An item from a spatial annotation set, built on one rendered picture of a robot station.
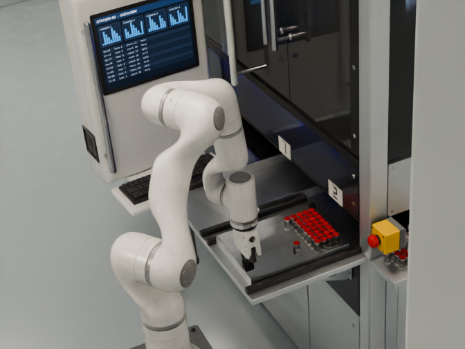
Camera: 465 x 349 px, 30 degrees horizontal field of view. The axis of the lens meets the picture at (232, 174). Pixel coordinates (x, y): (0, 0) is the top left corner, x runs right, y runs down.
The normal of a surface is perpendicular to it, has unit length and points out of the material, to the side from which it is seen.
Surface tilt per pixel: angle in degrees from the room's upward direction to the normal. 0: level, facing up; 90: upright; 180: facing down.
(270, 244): 0
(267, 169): 0
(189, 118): 63
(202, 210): 0
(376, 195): 90
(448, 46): 90
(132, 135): 90
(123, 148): 90
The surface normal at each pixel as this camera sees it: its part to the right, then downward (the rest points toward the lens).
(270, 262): -0.08, -0.84
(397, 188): 0.43, 0.45
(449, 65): -0.90, 0.29
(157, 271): -0.49, 0.09
